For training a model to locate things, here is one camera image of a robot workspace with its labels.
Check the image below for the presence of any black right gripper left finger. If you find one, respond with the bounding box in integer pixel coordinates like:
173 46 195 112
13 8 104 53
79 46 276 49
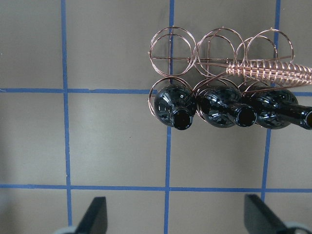
76 196 108 234

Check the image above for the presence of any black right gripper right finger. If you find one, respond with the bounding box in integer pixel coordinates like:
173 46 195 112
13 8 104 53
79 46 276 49
244 194 288 234

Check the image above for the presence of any dark wine bottle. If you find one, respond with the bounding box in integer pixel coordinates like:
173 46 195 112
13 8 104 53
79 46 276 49
153 84 196 130
196 86 257 128
243 85 312 130

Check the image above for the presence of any copper wire bottle basket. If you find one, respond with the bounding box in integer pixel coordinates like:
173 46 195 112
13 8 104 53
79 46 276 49
147 25 312 122

